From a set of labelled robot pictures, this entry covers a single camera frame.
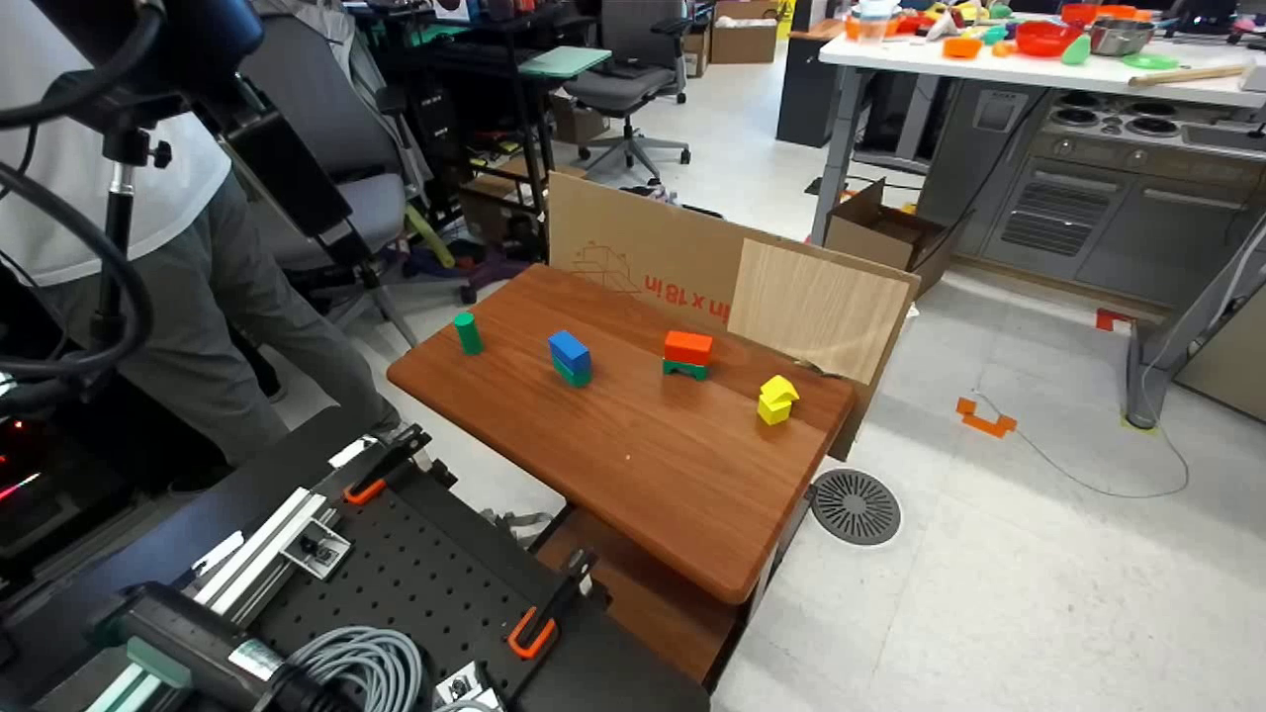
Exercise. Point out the blue rectangular block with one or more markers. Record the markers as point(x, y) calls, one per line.
point(567, 351)

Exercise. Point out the orange rectangular block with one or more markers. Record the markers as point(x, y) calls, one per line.
point(691, 347)

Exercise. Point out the green block under blue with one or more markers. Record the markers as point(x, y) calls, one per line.
point(575, 376)

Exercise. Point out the green block under orange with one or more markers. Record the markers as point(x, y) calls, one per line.
point(684, 370)

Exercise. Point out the wooden table top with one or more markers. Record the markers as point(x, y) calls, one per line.
point(677, 464)

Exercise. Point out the yellow block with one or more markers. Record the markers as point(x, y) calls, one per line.
point(775, 399)

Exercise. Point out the green upright block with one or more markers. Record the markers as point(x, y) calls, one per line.
point(468, 333)

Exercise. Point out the cardboard panel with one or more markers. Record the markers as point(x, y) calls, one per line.
point(819, 307)

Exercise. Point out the orange black clamp left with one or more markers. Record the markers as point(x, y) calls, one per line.
point(377, 464)

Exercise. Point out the orange black clamp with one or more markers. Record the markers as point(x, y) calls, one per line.
point(377, 464)
point(534, 630)

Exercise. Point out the round floor drain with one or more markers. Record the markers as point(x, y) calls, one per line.
point(855, 507)

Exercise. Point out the open cardboard box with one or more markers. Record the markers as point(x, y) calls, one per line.
point(876, 232)

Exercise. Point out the orange black clamp right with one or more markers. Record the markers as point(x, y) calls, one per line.
point(534, 630)

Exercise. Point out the black office chair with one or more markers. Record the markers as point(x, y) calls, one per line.
point(642, 42)

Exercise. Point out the white work table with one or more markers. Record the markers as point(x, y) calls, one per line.
point(1204, 75)

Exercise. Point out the grey toy kitchen cabinet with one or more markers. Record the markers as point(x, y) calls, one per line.
point(1137, 200)

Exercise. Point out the red bowl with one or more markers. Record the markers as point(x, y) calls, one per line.
point(1043, 42)

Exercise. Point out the person in white shirt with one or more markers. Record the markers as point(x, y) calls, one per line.
point(197, 242)

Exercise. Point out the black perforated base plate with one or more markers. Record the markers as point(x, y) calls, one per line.
point(429, 567)

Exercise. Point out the orange floor bracket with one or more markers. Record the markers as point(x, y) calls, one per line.
point(988, 426)

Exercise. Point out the aluminium extrusion rail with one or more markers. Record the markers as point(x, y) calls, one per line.
point(298, 532)

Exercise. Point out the black camera on stand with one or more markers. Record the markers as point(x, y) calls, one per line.
point(160, 84)

